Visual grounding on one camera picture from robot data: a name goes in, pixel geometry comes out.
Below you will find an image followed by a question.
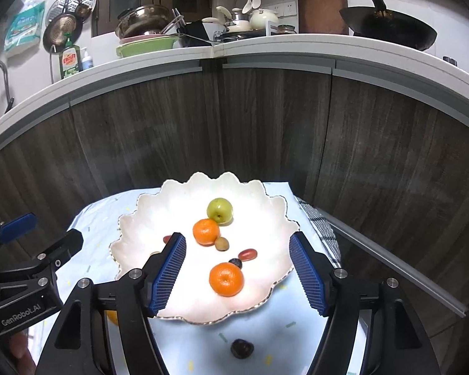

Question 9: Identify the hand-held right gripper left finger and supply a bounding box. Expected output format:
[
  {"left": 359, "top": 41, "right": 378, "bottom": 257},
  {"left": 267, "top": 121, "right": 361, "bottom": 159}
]
[{"left": 35, "top": 232, "right": 187, "bottom": 375}]

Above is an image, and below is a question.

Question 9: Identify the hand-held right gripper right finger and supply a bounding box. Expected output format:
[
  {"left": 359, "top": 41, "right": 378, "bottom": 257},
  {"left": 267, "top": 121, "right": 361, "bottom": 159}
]
[{"left": 288, "top": 232, "right": 442, "bottom": 375}]

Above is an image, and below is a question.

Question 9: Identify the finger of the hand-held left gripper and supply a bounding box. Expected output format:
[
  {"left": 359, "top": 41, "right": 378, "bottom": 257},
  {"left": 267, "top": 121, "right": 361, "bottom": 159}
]
[
  {"left": 0, "top": 213, "right": 38, "bottom": 251},
  {"left": 0, "top": 228, "right": 83, "bottom": 293}
]

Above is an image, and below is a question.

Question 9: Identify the orange tangerine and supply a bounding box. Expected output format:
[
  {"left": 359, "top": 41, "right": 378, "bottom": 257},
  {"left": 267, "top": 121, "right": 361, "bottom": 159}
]
[
  {"left": 209, "top": 262, "right": 245, "bottom": 298},
  {"left": 192, "top": 218, "right": 221, "bottom": 247}
]

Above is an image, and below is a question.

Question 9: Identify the white scalloped bowl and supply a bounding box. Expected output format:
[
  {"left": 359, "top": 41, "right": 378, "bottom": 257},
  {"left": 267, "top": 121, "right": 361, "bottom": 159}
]
[{"left": 108, "top": 171, "right": 301, "bottom": 326}]

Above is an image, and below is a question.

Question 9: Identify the green jujube fruit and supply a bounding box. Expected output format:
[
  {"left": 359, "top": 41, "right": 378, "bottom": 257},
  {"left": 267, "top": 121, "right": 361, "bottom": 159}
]
[{"left": 207, "top": 197, "right": 234, "bottom": 226}]

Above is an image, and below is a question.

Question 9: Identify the dark purple plum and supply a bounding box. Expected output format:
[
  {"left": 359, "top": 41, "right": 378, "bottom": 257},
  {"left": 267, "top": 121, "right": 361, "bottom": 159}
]
[{"left": 230, "top": 338, "right": 255, "bottom": 359}]

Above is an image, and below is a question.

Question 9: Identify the person's left hand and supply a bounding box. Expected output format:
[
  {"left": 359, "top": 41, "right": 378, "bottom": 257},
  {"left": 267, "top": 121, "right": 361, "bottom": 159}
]
[{"left": 8, "top": 328, "right": 38, "bottom": 375}]

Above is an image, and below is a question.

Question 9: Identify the light blue patterned tablecloth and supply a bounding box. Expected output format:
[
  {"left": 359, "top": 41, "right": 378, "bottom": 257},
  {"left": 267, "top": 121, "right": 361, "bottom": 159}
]
[{"left": 27, "top": 182, "right": 370, "bottom": 375}]

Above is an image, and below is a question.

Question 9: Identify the green dish soap bottle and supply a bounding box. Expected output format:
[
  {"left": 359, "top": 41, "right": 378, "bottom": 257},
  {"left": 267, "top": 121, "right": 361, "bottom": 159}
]
[{"left": 60, "top": 37, "right": 82, "bottom": 80}]

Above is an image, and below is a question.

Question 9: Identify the hanging frying pan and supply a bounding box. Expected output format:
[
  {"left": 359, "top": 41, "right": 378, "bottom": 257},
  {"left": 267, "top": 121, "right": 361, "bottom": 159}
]
[{"left": 43, "top": 13, "right": 83, "bottom": 53}]

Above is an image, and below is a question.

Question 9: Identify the green basin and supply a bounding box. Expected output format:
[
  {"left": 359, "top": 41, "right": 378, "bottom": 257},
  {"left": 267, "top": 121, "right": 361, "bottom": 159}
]
[{"left": 115, "top": 36, "right": 180, "bottom": 58}]

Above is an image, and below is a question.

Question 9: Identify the metal steamer basket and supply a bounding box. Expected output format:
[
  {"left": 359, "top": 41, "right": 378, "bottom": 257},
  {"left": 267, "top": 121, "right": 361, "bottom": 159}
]
[{"left": 46, "top": 0, "right": 97, "bottom": 24}]

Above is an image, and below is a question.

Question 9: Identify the pink plate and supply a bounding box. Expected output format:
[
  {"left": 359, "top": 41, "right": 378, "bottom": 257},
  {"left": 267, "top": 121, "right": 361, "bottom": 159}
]
[{"left": 119, "top": 34, "right": 178, "bottom": 43}]

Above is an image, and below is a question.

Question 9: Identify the white kitchen countertop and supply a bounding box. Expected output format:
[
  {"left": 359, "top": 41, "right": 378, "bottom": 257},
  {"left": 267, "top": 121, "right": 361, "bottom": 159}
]
[{"left": 0, "top": 33, "right": 469, "bottom": 153}]

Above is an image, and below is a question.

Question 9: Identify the black box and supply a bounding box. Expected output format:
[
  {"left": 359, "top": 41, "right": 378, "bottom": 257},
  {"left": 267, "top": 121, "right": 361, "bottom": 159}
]
[{"left": 184, "top": 21, "right": 214, "bottom": 45}]

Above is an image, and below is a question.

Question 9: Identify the steel pan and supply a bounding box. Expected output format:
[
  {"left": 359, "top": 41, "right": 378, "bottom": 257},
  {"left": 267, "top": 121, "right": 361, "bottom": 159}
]
[{"left": 215, "top": 29, "right": 266, "bottom": 43}]

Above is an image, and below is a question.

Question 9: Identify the white enamel pot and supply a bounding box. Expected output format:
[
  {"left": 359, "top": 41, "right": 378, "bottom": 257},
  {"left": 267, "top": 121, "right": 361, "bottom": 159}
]
[{"left": 201, "top": 6, "right": 251, "bottom": 34}]

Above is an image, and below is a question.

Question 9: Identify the white teapot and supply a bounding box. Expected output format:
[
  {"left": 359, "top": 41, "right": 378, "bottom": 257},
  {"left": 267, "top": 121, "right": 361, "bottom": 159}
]
[{"left": 249, "top": 8, "right": 280, "bottom": 29}]

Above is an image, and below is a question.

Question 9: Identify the black wok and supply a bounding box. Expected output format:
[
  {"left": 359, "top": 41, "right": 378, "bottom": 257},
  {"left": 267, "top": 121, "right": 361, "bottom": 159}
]
[{"left": 339, "top": 0, "right": 437, "bottom": 51}]

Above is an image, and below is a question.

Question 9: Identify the wooden cutting board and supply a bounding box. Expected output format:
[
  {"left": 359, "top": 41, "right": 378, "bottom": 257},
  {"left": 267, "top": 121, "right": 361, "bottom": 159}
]
[{"left": 296, "top": 0, "right": 348, "bottom": 35}]

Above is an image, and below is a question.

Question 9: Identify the aluminium rail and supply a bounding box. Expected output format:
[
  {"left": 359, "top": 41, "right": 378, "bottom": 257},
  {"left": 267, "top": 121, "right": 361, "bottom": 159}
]
[{"left": 320, "top": 207, "right": 469, "bottom": 318}]

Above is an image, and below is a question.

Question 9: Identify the plastic packet on wall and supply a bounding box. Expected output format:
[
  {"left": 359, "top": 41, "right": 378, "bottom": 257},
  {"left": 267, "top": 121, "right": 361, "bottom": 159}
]
[{"left": 3, "top": 1, "right": 47, "bottom": 57}]

